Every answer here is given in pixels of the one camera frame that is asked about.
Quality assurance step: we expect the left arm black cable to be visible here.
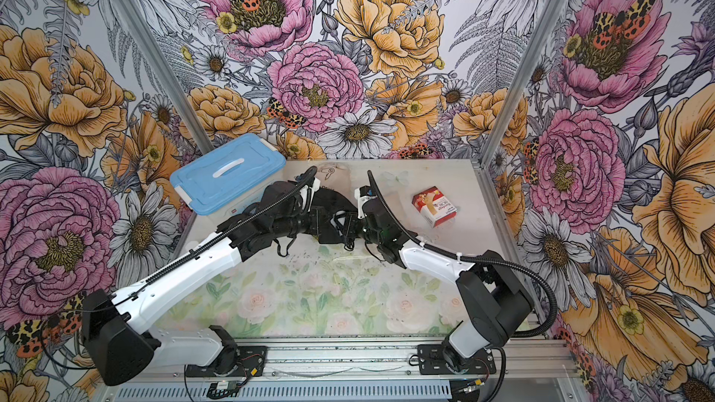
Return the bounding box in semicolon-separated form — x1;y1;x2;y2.
38;166;318;372

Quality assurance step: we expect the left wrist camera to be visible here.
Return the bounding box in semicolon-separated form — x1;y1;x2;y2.
300;178;320;211

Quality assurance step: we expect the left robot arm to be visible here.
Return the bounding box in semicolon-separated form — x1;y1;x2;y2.
82;167;320;386

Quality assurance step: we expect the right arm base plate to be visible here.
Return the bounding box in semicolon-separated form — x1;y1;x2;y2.
415;344;496;376

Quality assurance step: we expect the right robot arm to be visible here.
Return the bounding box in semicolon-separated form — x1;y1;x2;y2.
348;187;534;373

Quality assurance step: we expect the blue lidded storage box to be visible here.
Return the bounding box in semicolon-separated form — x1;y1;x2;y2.
171;133;287;221

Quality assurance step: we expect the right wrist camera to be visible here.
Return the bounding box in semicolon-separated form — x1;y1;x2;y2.
354;185;376;220

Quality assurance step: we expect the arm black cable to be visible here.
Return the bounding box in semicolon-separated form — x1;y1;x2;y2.
367;169;559;402
38;166;318;372

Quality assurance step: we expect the black hair dryer pouch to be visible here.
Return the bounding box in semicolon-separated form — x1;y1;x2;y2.
309;187;360;251

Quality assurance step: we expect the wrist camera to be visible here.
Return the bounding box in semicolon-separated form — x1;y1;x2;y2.
354;185;376;220
300;178;320;211

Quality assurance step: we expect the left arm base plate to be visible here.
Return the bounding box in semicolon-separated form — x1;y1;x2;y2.
185;346;268;379

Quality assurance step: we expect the beige cloth bag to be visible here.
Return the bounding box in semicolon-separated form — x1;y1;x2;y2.
316;162;353;197

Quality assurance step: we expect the red white bandage box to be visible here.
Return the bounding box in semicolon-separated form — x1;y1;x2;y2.
411;186;458;227

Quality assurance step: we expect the aluminium front rail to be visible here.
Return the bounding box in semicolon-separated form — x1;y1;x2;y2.
93;336;589;401

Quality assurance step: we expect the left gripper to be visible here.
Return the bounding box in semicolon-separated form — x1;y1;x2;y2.
272;207;331;239

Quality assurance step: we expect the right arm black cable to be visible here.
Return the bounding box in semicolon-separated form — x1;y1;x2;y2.
367;169;559;402

